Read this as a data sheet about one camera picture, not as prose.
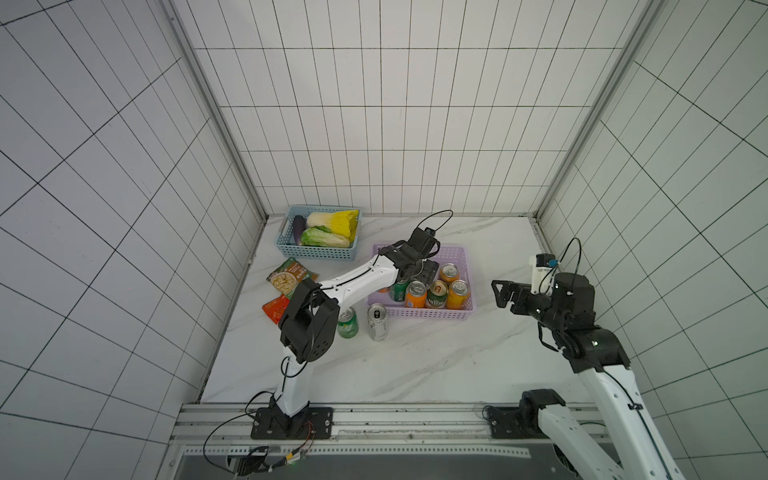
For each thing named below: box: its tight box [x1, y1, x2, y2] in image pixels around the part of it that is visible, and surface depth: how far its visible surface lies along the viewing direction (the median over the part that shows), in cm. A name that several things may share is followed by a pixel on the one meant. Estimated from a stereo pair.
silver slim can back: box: [367, 303, 388, 342], surface depth 80 cm
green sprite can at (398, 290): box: [390, 281, 411, 302], surface depth 90 cm
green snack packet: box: [266, 257, 319, 299], surface depth 103 cm
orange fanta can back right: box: [440, 262, 460, 282], surface depth 92 cm
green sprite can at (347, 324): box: [337, 306, 359, 339], surface depth 82 cm
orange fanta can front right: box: [446, 279, 470, 310], surface depth 88 cm
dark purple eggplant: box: [293, 215, 307, 245], surface depth 116 cm
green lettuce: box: [300, 225, 350, 247], surface depth 106 cm
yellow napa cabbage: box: [306, 209, 359, 241], surface depth 109 cm
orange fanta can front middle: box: [405, 280, 427, 308], surface depth 87 cm
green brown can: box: [427, 280, 448, 307], surface depth 87 cm
